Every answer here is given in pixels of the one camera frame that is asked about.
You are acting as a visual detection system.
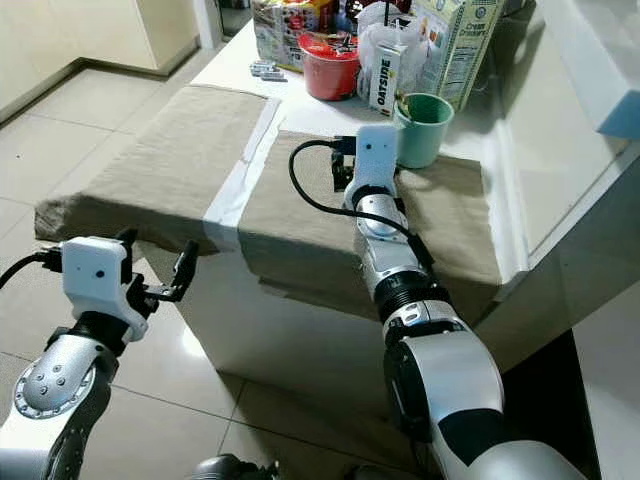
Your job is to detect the green mug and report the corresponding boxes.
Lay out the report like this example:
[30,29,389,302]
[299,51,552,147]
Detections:
[393,92,456,169]

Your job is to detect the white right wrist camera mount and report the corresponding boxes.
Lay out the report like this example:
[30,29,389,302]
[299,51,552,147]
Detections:
[350,122,401,196]

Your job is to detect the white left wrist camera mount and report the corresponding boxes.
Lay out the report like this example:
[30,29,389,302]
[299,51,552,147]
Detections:
[60,237,151,341]

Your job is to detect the red instant noodle bowl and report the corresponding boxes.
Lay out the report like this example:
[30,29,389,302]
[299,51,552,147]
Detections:
[298,33,361,102]

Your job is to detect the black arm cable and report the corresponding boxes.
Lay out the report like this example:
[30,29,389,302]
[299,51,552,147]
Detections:
[0,248,66,291]
[288,138,436,266]

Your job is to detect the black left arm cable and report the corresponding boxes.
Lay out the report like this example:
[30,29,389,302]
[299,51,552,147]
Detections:
[0,248,66,291]

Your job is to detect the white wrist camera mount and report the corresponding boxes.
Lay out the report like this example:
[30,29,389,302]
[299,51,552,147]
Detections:
[60,237,151,341]
[350,122,401,196]

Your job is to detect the cream kitchen cabinet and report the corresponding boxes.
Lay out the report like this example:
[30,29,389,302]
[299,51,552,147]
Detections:
[0,0,201,116]

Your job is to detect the instant noodle multipack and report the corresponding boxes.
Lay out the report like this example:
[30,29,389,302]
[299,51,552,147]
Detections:
[252,0,336,71]

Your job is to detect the cream crackers box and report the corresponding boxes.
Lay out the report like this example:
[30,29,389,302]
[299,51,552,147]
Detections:
[410,0,506,111]

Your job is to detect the white plastic bag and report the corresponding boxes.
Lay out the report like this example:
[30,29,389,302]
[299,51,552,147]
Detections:
[355,2,426,101]

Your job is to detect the glass sliding door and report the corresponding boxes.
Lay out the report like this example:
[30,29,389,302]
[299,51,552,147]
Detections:
[195,0,256,46]

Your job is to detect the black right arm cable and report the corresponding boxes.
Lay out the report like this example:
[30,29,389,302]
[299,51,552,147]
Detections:
[288,138,436,266]

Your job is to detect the white Oatside drink carton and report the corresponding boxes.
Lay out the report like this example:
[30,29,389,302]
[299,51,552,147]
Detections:
[368,42,406,116]

